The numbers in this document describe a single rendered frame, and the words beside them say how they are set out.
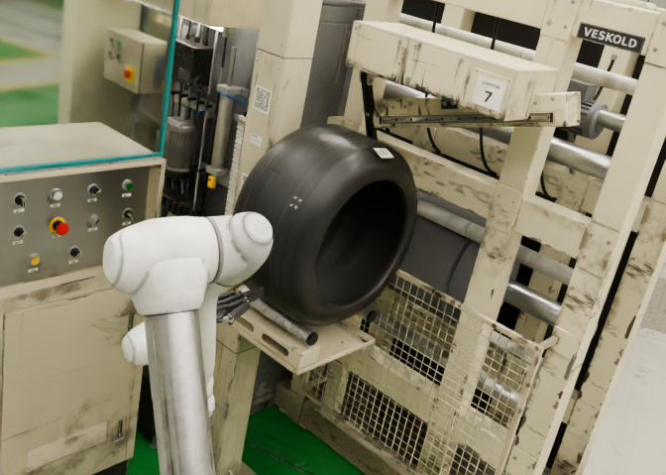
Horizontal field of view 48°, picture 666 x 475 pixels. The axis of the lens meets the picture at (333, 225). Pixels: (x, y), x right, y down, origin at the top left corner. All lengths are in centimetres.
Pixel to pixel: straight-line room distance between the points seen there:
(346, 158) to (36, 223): 92
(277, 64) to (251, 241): 97
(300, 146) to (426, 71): 43
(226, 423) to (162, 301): 150
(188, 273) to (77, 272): 113
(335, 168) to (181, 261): 79
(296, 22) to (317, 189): 53
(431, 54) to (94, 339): 140
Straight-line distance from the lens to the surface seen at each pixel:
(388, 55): 236
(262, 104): 237
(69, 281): 245
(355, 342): 251
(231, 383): 274
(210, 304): 171
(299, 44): 232
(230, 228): 145
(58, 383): 262
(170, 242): 140
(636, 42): 232
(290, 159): 213
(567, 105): 223
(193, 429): 143
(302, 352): 228
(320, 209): 204
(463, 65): 220
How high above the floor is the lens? 205
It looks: 22 degrees down
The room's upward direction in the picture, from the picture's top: 12 degrees clockwise
